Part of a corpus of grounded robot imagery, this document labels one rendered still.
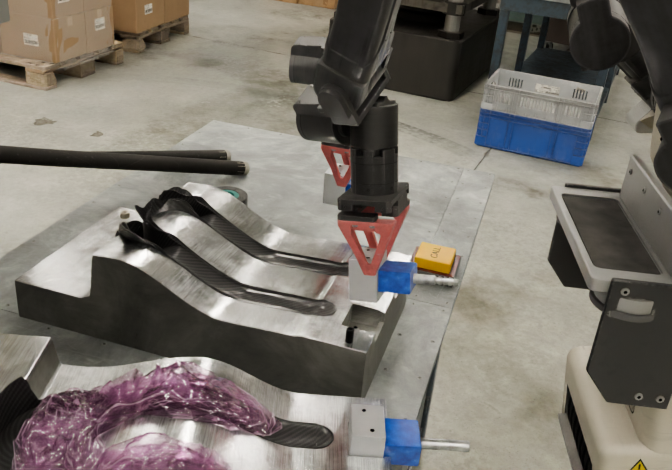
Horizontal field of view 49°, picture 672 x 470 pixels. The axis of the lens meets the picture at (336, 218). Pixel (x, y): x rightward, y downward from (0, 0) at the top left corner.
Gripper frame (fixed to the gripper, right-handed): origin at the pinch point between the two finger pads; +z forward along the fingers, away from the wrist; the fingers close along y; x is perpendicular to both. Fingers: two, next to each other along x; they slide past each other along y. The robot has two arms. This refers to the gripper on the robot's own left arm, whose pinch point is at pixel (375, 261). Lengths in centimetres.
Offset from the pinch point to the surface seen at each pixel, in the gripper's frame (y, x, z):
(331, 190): -26.1, -14.1, -2.1
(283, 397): 13.8, -7.3, 12.4
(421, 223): -50, -4, 10
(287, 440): 19.1, -4.9, 14.3
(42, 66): -286, -277, -1
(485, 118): -331, -24, 31
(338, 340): 5.4, -3.3, 8.6
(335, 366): 5.9, -3.6, 11.8
